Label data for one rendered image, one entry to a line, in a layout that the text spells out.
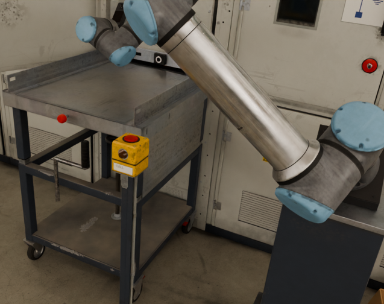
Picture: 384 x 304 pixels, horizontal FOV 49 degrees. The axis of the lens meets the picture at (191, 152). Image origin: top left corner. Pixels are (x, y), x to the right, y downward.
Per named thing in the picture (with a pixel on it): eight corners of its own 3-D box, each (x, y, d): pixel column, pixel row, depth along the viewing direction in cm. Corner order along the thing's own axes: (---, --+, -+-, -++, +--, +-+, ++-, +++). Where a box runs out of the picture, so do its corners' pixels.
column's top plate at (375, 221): (392, 187, 145) (394, 183, 145) (389, 237, 119) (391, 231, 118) (300, 162, 156) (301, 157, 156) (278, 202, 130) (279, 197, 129)
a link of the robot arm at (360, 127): (390, 145, 122) (408, 116, 106) (355, 189, 119) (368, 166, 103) (344, 116, 128) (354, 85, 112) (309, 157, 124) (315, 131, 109)
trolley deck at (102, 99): (141, 144, 145) (142, 128, 142) (3, 104, 165) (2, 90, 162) (213, 93, 201) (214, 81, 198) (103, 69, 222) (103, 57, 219)
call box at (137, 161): (134, 179, 121) (135, 147, 117) (111, 171, 124) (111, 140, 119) (148, 167, 128) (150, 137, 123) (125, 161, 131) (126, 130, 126)
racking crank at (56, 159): (52, 201, 169) (48, 133, 156) (58, 197, 172) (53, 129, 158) (87, 213, 163) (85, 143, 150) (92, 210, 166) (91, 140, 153)
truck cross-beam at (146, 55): (210, 75, 202) (211, 62, 199) (114, 55, 220) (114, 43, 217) (214, 72, 206) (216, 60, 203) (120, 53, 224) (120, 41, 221)
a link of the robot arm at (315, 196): (372, 184, 109) (170, -51, 91) (331, 236, 105) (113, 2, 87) (334, 178, 123) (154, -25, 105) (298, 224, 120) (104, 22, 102)
